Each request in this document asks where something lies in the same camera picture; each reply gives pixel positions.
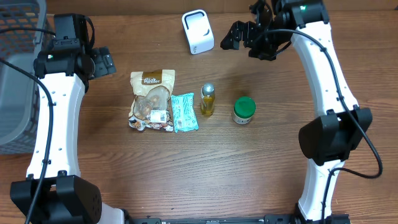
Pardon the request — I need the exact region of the white barcode scanner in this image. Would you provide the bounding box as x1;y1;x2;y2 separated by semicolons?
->
182;9;215;55

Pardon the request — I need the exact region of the teal wet wipes packet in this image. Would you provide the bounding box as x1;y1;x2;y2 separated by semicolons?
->
171;93;198;133

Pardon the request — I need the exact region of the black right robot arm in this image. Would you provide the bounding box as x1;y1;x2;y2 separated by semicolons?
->
220;1;373;223

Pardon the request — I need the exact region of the brown white snack bag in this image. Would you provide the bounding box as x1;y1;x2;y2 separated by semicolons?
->
129;69;175;132

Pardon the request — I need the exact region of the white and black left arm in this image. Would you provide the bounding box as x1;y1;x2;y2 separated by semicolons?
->
10;14;130;223

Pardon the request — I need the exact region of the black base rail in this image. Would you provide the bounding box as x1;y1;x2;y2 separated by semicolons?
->
125;215;351;224

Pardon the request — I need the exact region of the yellow Vim bottle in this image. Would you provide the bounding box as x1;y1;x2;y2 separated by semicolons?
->
200;83;215;116

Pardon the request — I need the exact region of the green white Knorr jar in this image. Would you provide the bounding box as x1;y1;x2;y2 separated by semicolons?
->
232;96;256;124

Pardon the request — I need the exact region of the grey plastic mesh basket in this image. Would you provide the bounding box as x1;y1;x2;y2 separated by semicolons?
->
1;0;53;154

